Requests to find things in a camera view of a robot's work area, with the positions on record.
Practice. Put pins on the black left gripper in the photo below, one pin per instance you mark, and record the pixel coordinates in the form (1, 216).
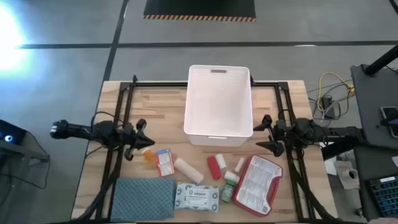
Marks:
(127, 137)

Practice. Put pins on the white capped bottle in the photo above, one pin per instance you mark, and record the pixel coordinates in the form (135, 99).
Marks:
(231, 176)

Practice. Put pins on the green medicine bottle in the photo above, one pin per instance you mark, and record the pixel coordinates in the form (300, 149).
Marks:
(227, 193)

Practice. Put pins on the white blue-print wipes pack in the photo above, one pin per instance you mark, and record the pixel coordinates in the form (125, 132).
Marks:
(196, 196)

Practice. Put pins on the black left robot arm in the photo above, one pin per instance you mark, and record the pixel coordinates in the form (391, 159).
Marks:
(77, 129)

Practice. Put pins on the small white tape roll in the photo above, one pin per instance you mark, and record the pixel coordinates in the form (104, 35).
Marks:
(239, 165)

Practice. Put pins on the black pole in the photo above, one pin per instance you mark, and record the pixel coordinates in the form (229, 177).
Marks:
(381, 60)

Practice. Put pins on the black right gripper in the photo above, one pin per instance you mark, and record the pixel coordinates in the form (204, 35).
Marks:
(283, 133)

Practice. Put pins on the white perforated plastic basket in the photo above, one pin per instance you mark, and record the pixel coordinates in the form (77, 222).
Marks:
(217, 102)

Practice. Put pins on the black power adapter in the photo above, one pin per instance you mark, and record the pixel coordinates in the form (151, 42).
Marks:
(327, 104)

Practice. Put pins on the red white medicine box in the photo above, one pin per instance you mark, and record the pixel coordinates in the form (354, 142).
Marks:
(164, 163)

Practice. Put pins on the black keyboard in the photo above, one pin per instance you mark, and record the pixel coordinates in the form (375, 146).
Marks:
(385, 196)

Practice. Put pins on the red first aid case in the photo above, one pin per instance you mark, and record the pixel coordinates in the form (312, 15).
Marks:
(258, 185)

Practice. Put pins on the orange pill bottle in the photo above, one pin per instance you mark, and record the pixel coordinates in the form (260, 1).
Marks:
(150, 156)

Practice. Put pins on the dark grey desk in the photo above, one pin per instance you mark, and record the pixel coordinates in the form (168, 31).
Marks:
(370, 102)

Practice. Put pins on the black hazard-striped floor mat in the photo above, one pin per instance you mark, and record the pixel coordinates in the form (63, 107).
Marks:
(199, 7)

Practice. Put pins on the blue patterned cloth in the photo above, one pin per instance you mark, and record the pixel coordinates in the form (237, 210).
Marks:
(143, 199)

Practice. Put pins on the dark lower desk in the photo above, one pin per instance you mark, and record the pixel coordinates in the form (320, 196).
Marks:
(363, 165)

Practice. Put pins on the grey mesh side table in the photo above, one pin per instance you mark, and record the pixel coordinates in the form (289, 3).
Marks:
(28, 168)

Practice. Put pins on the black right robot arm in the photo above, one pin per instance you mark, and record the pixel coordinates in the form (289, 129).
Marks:
(339, 132)

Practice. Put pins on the black box with blue light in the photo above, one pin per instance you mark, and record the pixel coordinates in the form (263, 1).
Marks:
(12, 132)

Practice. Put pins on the beige bandage roll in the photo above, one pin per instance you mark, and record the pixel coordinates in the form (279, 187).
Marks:
(188, 170)

